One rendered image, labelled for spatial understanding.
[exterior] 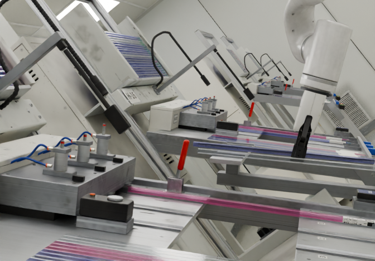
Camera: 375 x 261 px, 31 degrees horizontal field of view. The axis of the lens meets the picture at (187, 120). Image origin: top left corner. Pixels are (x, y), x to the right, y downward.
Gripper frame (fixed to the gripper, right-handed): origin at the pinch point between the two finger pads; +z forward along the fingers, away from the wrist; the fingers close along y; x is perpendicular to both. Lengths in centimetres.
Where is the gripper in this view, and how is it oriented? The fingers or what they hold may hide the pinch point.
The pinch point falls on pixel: (298, 153)
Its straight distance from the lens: 162.5
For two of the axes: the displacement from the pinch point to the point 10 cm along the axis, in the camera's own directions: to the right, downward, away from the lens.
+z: -2.5, 9.6, 1.3
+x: 9.5, 2.7, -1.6
